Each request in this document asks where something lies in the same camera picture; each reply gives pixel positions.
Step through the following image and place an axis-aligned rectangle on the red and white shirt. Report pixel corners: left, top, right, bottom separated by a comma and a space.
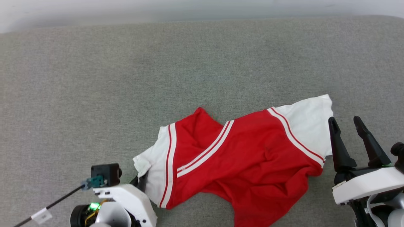
133, 94, 334, 227

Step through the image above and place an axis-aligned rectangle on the grey fabric sofa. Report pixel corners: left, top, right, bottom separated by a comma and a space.
0, 14, 404, 227

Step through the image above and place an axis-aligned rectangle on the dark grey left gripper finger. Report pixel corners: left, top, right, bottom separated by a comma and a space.
130, 172, 149, 193

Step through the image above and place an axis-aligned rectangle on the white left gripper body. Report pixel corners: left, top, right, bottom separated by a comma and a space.
93, 184, 157, 227

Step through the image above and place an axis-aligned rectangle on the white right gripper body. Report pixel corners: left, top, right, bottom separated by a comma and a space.
332, 165, 404, 205

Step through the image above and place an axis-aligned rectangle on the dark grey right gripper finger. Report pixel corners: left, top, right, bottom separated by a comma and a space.
328, 117, 357, 173
353, 116, 392, 168

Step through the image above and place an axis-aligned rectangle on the black cable with white label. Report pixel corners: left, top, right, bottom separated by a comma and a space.
13, 176, 104, 227

